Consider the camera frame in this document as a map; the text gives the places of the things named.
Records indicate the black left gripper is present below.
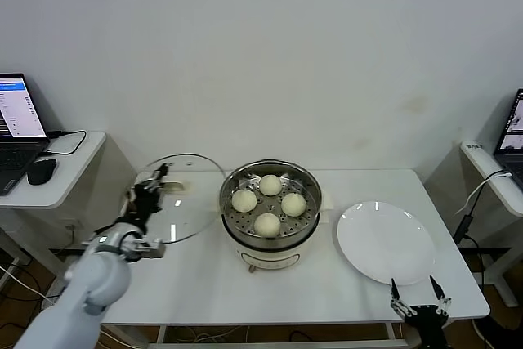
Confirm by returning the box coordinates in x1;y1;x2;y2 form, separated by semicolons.
124;163;171;224

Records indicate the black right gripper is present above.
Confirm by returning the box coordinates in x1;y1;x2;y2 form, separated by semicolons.
388;274;453;349

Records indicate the glass lid cream handle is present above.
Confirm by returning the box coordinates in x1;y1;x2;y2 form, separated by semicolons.
133;154;225;244

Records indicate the white steamed baozi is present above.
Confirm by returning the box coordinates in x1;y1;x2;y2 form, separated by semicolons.
253;213;282;239
259;174;283;197
231;189;258;213
280;192;307;217

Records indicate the steel steamer basket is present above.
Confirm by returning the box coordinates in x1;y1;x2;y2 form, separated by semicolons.
208;159;337;242

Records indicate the white round plate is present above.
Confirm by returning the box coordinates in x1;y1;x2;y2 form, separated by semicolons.
337;200;436;287

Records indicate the black power adapter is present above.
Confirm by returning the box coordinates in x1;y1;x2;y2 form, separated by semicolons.
453;213;476;244

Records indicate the white side table with mouse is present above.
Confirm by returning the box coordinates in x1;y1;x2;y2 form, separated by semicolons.
0;131;138;311

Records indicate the black computer mouse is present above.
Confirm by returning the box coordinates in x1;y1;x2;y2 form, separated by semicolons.
27;158;58;186

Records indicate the cream electric cooker pot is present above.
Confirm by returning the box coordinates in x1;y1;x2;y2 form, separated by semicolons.
220;212;324;275

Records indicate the black laptop white-blue screen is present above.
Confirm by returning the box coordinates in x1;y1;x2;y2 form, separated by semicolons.
0;73;51;197

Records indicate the dark laptop grey screen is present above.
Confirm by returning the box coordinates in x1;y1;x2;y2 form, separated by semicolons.
493;87;523;187

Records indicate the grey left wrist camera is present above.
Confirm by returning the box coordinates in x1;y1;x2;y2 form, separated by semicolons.
134;240;167;260

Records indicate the white work table frame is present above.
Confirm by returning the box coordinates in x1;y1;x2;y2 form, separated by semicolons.
149;322;409;349

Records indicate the black laptop charger cable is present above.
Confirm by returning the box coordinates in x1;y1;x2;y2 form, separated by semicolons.
38;130;87;158

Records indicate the white charger cable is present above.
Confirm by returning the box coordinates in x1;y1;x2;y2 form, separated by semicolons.
453;171;514;217

